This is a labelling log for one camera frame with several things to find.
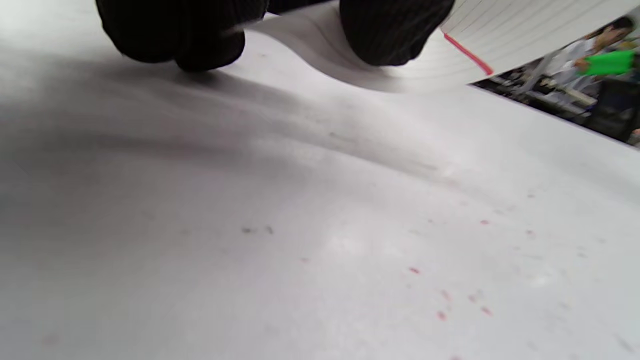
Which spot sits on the person's left hand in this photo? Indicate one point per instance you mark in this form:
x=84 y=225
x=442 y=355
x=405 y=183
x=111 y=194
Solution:
x=200 y=30

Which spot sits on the white lined paper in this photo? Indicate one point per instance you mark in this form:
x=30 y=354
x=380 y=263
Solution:
x=510 y=35

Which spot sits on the green box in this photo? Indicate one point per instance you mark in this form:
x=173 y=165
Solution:
x=607 y=63

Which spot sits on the black mesh office chair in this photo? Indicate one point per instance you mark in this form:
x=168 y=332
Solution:
x=617 y=107

